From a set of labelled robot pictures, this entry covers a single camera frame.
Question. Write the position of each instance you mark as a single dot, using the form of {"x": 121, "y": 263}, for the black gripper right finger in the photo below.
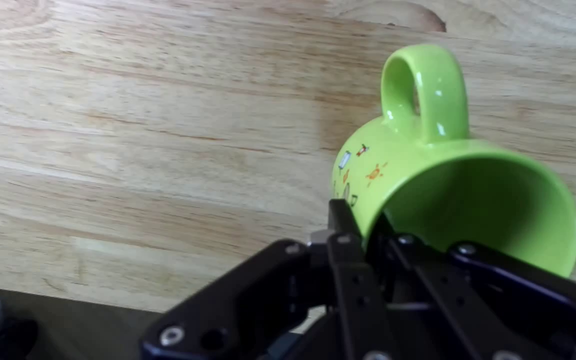
{"x": 492, "y": 305}

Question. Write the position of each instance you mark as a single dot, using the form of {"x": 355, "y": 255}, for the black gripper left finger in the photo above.
{"x": 367, "y": 332}

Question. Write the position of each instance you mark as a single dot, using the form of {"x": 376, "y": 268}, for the yellow-green ceramic mug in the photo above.
{"x": 418, "y": 168}

